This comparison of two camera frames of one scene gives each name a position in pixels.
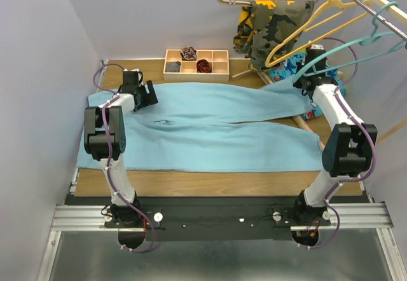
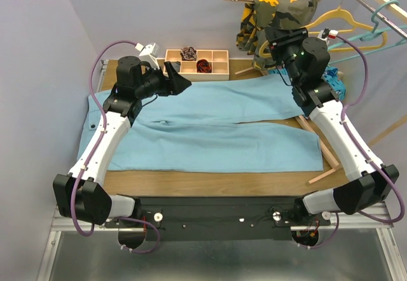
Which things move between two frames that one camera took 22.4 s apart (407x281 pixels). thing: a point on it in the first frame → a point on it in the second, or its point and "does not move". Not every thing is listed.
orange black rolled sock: [203, 66] does not move
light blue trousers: [208, 127] does not move
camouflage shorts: [265, 27] does not move
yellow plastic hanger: [309, 19] → [264, 44]
